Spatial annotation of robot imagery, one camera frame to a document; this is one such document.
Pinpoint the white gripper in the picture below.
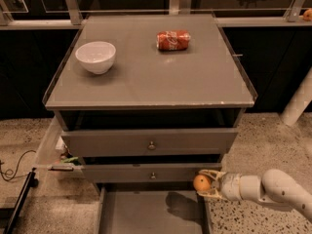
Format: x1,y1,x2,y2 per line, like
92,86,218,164
197,170,242,201

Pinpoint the orange fruit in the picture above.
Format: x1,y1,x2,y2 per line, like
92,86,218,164
193,175,211,191
303,9,312,21

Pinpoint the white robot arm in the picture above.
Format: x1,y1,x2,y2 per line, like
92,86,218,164
193,169,312,222

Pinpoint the top grey drawer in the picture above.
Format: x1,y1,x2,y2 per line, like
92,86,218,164
61,128,237,157

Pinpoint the middle grey drawer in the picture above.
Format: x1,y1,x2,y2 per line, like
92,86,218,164
82,163,221,183

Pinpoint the bottom grey open drawer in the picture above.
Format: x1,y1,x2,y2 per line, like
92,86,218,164
95,182,214,234

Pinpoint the grey drawer cabinet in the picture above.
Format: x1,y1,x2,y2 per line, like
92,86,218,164
42,13,258,234

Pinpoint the red soda can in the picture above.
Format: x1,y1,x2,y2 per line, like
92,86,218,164
156,30,191,51

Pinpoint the clear plastic bin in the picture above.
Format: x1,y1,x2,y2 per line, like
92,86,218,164
33,118,84,179

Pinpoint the white ceramic bowl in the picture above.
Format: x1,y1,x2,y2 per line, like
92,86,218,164
75,41,116,74

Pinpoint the black metal bar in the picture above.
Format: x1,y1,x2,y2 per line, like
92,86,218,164
2,169,38,234

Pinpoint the orange fruit on ledge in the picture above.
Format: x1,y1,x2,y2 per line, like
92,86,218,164
303,9,312,21

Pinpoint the metal window railing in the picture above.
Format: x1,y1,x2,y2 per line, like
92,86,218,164
1,0,312,30

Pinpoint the white cylindrical post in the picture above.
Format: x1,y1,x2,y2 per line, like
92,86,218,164
280,67,312,126

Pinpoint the black floor cable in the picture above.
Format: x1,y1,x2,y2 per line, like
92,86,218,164
0,149,37,182

